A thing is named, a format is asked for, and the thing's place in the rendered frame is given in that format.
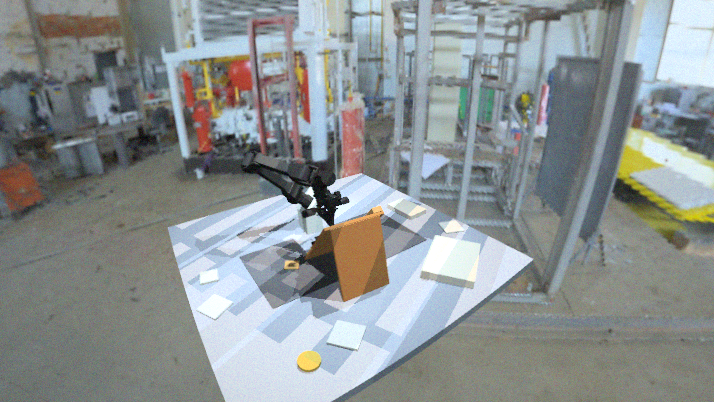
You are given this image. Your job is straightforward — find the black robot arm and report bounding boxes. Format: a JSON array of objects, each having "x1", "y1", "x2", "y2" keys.
[{"x1": 241, "y1": 151, "x2": 342, "y2": 209}]

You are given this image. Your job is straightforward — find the yellow round disc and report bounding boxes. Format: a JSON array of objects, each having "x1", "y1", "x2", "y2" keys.
[{"x1": 297, "y1": 351, "x2": 322, "y2": 372}]

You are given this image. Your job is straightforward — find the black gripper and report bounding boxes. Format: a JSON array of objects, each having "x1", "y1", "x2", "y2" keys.
[{"x1": 301, "y1": 188, "x2": 350, "y2": 227}]

